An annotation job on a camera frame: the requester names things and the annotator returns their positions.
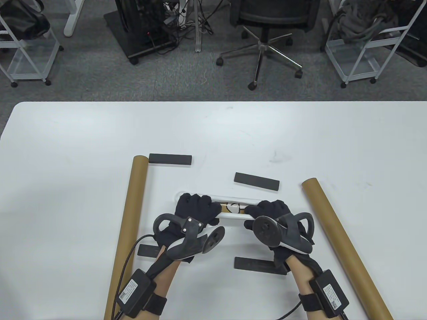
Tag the person's left hand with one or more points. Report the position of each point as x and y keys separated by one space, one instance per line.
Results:
x=196 y=206

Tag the person's right hand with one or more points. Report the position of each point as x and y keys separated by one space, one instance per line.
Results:
x=270 y=208

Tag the grey handheld controller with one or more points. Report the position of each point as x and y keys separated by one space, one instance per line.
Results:
x=265 y=228
x=190 y=241

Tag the black rectangular bar weight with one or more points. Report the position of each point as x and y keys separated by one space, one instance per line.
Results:
x=253 y=265
x=148 y=250
x=257 y=181
x=170 y=159

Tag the colourful cartoon poster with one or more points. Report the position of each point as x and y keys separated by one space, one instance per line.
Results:
x=233 y=208

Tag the brown cardboard mailing tube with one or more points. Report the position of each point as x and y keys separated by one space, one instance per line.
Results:
x=133 y=200
x=333 y=226

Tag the person's left forearm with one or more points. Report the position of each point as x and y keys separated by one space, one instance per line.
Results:
x=166 y=280

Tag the person's right forearm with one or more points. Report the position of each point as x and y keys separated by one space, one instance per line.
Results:
x=300 y=280

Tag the black wrist sensor box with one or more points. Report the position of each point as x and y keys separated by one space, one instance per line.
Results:
x=330 y=295
x=136 y=293

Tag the black rolling equipment cart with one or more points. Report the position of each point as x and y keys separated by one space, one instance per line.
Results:
x=140 y=23

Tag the black office chair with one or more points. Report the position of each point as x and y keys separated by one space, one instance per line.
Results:
x=273 y=13

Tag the grey bag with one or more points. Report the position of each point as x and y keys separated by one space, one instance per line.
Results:
x=363 y=20

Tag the white desk leg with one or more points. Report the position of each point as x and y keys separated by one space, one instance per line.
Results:
x=70 y=26

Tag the black equipment base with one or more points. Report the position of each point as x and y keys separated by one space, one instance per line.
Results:
x=415 y=40

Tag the black bag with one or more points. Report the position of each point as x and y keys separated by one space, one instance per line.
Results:
x=23 y=20

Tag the clear acrylic post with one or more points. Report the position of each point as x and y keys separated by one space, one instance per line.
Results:
x=198 y=40

